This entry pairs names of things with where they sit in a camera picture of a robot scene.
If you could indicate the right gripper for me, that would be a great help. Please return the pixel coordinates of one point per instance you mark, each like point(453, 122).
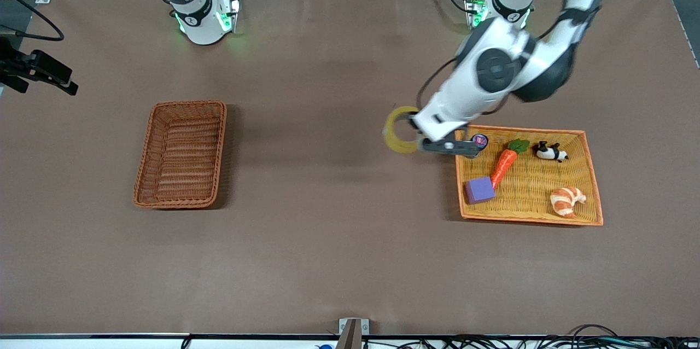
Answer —
point(12, 66)

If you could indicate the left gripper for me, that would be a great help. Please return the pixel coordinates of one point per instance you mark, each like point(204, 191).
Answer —
point(414, 123)

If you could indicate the clear yellowish tape roll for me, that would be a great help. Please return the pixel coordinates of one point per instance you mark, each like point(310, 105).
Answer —
point(391, 138)

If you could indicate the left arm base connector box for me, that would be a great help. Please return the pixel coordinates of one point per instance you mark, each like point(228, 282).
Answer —
point(474, 10)

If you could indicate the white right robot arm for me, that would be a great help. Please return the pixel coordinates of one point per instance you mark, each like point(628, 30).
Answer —
point(199, 26)

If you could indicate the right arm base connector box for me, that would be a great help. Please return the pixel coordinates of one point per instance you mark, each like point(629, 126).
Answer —
point(228, 14)

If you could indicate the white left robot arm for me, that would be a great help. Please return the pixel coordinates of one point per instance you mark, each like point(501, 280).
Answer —
point(541, 59)

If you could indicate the orange rimmed yellow wicker basket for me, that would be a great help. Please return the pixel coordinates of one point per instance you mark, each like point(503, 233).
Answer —
point(547, 185)

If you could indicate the brown wicker basket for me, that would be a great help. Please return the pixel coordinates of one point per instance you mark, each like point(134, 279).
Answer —
point(180, 157)

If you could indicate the small jar with dark lid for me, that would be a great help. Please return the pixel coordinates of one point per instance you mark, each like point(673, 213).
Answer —
point(480, 141)

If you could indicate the purple foam cube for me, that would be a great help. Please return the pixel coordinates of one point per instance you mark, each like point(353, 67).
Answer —
point(480, 190)

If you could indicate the orange toy carrot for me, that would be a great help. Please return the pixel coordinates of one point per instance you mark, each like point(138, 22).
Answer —
point(504, 163)

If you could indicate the black white panda figurine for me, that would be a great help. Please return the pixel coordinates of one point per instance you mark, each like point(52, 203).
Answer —
point(547, 152)

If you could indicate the brown table cover sheet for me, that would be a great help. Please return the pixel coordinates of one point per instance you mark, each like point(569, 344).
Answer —
point(350, 256)

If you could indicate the toy croissant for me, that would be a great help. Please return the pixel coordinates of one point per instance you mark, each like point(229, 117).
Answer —
point(566, 201)

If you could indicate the metal table edge bracket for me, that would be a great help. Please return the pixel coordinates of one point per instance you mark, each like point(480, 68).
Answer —
point(354, 332)

